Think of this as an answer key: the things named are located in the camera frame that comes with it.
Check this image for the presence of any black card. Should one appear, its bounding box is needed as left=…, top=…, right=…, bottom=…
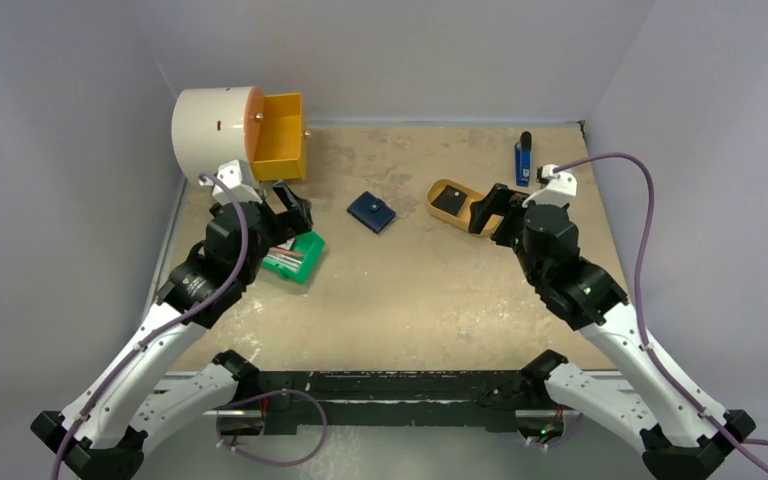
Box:
left=432, top=185, right=466, bottom=217

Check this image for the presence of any blue leather card holder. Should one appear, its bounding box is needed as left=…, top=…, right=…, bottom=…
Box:
left=347, top=191, right=396, bottom=234

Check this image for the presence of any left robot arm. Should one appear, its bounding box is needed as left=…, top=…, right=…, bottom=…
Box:
left=31, top=175, right=313, bottom=479

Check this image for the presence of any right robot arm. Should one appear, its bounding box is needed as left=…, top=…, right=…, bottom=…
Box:
left=468, top=184, right=755, bottom=479

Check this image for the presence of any green plastic bin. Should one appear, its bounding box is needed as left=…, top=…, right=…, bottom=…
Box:
left=262, top=231, right=326, bottom=284

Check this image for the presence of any tan oval tray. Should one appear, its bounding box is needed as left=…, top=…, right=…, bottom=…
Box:
left=426, top=178, right=486, bottom=233

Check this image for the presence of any blue black stapler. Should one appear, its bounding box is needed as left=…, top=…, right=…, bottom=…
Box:
left=514, top=131, right=532, bottom=187

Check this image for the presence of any orange drawer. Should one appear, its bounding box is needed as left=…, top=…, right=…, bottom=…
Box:
left=250, top=92, right=308, bottom=181

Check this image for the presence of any white cylindrical drawer cabinet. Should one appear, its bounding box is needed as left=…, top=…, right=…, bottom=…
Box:
left=171, top=86, right=265, bottom=189

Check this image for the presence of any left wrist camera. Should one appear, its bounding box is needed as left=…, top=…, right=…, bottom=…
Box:
left=216, top=159, right=264, bottom=203

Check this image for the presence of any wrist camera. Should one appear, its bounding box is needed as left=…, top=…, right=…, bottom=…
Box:
left=523, top=164, right=578, bottom=208
left=216, top=159, right=264, bottom=203

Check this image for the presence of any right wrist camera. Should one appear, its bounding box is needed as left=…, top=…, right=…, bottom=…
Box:
left=523, top=164, right=578, bottom=208

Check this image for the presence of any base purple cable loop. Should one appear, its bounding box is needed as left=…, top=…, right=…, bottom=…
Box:
left=214, top=388, right=329, bottom=469

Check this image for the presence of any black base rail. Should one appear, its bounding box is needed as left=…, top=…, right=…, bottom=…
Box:
left=232, top=370, right=575, bottom=441

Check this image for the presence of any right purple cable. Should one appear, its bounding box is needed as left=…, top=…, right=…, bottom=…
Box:
left=552, top=152, right=768, bottom=480

